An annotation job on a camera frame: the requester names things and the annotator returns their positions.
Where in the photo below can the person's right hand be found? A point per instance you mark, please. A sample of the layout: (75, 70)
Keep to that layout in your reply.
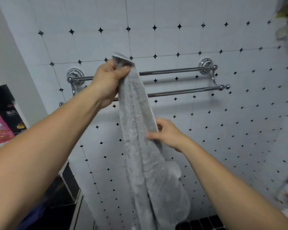
(170, 137)

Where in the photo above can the person's left hand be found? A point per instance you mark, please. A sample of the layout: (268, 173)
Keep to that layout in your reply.
(105, 81)

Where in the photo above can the person's left thumb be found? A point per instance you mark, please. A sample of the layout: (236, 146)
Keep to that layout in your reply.
(123, 72)

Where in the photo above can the person's right thumb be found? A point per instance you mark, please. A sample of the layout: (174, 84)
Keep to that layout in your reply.
(156, 136)

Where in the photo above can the grey terry towel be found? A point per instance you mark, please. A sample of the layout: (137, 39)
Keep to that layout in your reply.
(141, 150)

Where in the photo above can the person's right forearm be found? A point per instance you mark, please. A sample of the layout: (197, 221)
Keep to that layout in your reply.
(230, 189)

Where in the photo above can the person's left forearm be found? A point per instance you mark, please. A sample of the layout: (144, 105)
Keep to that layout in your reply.
(38, 150)

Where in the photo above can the black framed cabinet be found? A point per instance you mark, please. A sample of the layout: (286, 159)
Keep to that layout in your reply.
(62, 201)

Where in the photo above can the black cardboard box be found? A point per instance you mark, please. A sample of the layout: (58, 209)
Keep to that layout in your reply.
(7, 102)

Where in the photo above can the chrome double towel rail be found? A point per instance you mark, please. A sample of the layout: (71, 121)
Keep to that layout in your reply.
(182, 90)

